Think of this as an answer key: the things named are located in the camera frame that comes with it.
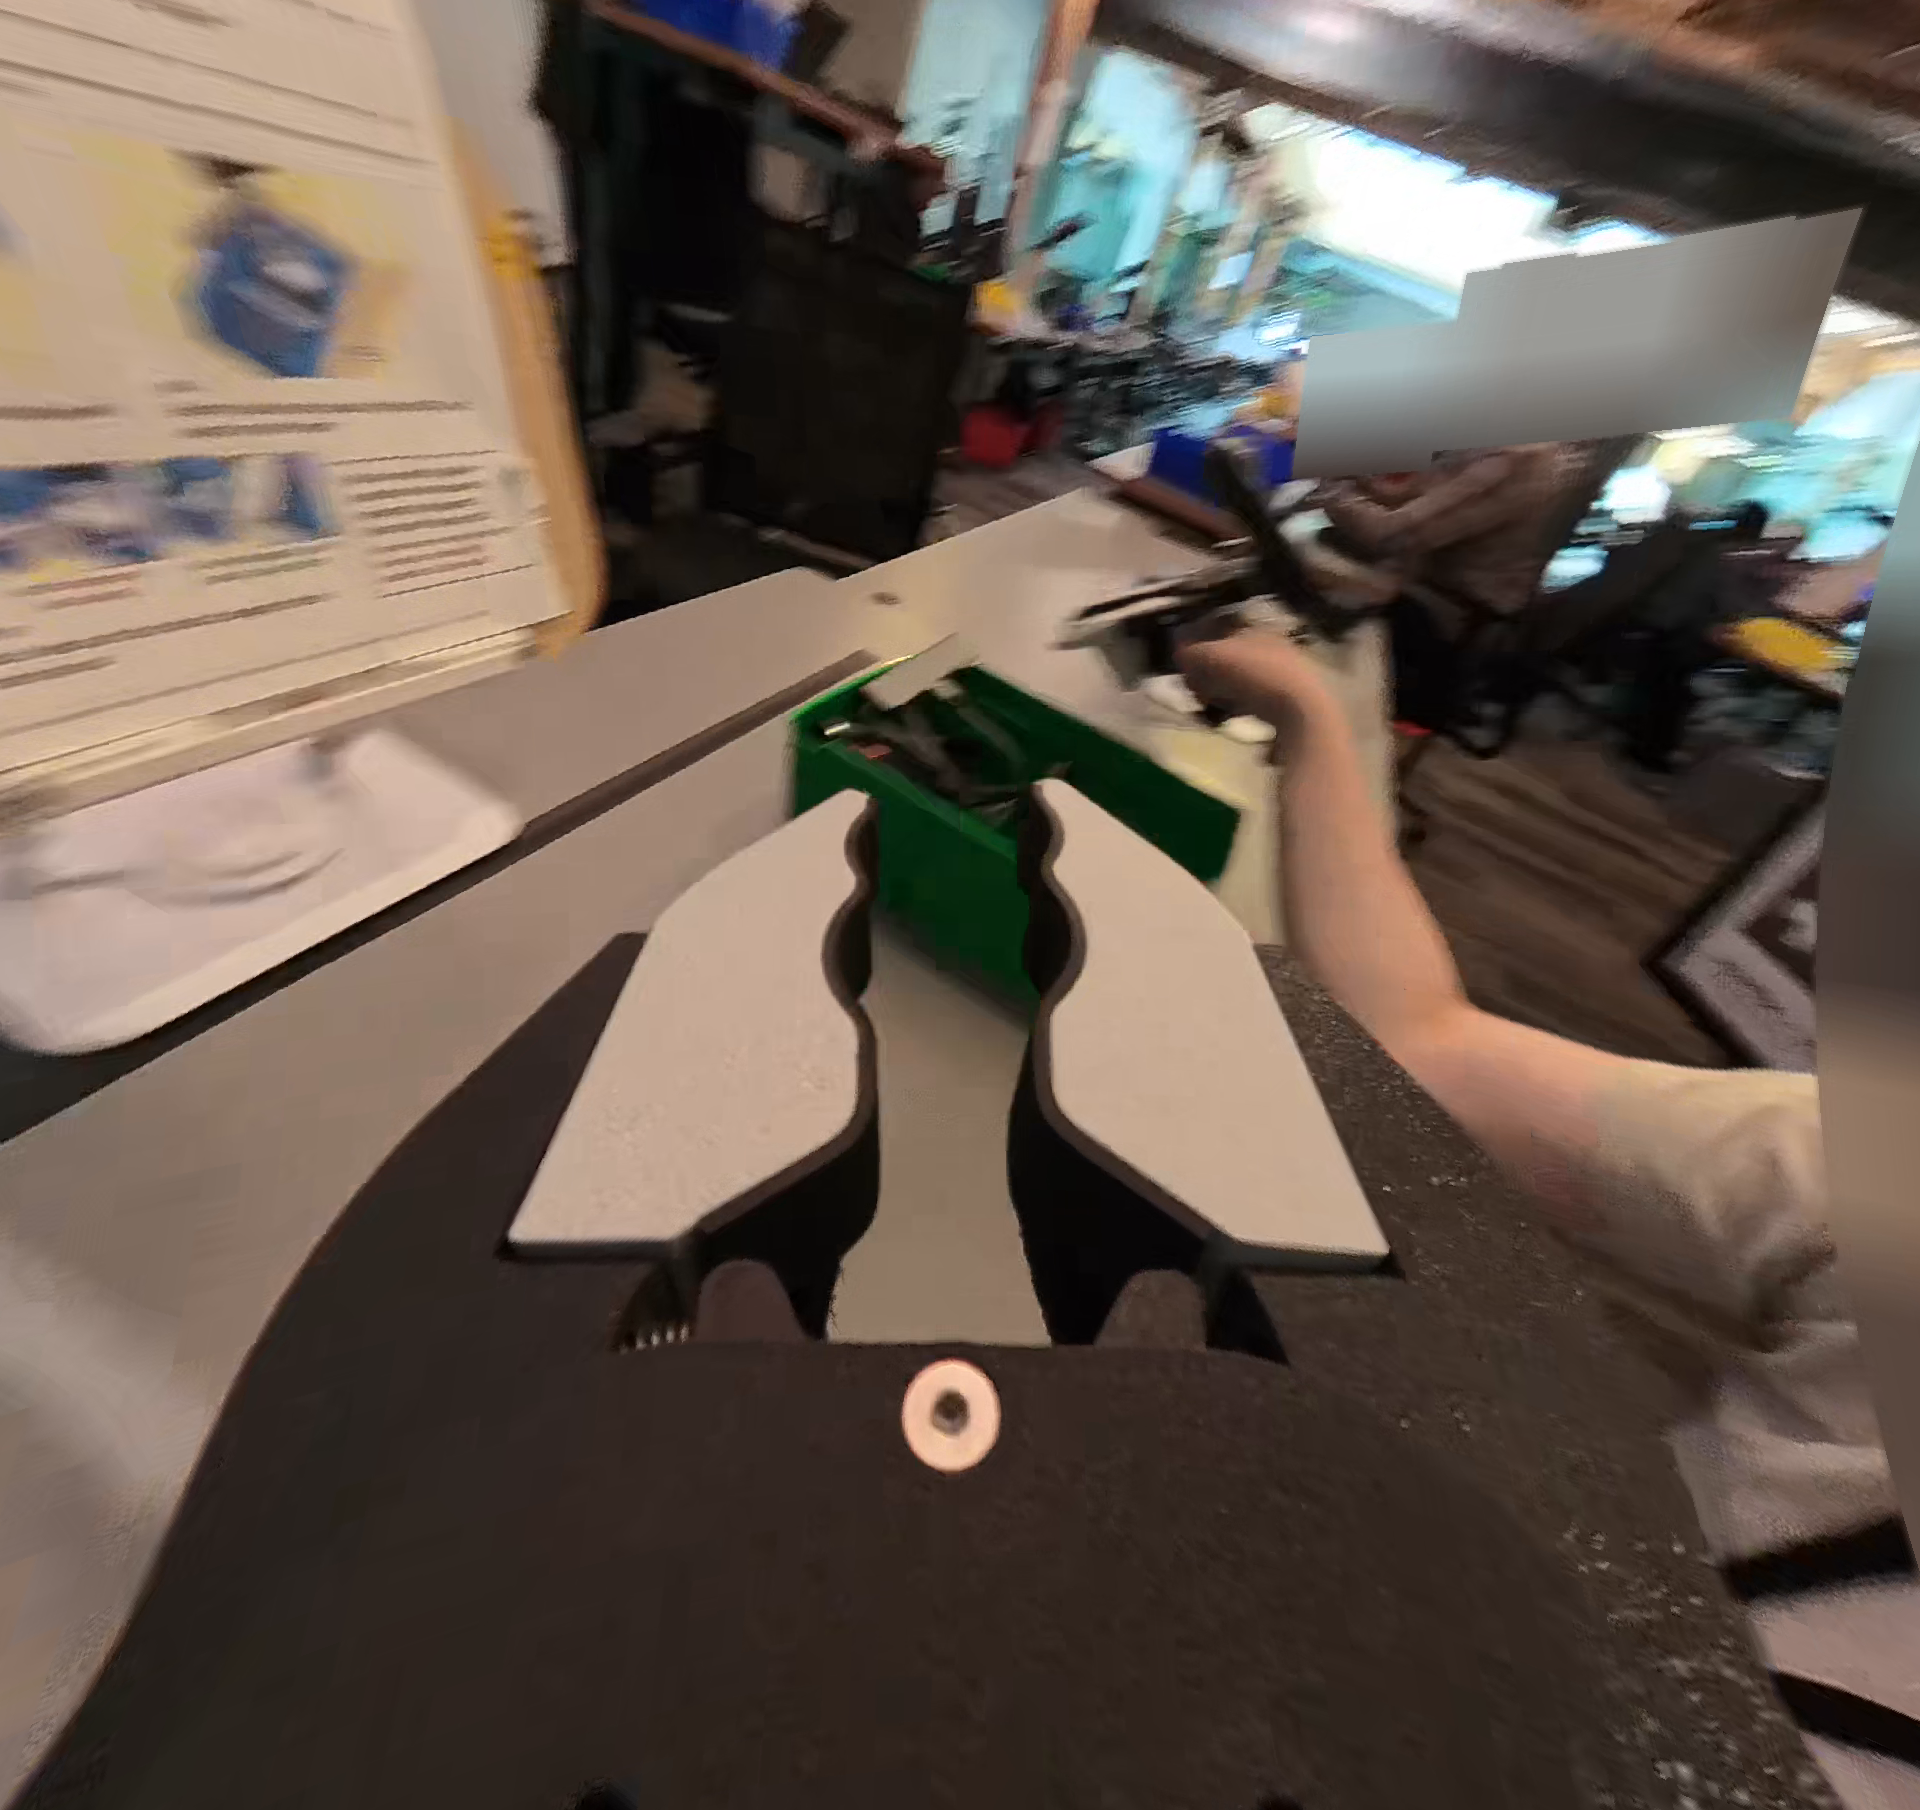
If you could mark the illustrated instruction poster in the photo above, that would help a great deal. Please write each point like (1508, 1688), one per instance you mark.
(235, 341)

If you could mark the black mesh cabinet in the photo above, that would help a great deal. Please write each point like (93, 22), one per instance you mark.
(840, 386)

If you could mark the blue storage bin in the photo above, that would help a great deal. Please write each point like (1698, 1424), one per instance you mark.
(704, 8)
(1214, 457)

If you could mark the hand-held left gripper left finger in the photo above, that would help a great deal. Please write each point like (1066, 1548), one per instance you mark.
(704, 1055)

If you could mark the person's right hand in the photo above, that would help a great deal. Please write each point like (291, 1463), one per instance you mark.
(1279, 685)

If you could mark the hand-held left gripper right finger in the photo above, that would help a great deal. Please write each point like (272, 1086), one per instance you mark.
(1188, 1075)

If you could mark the green plastic bin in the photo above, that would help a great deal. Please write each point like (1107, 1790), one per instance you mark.
(960, 859)

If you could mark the grey usb hub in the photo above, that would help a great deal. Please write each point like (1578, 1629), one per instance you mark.
(907, 675)

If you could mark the wooden standing desk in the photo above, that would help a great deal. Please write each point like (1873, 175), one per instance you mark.
(754, 86)

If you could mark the red storage bin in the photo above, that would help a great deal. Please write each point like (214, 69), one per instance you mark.
(992, 438)

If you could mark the instruction poster on board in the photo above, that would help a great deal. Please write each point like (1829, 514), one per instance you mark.
(559, 489)

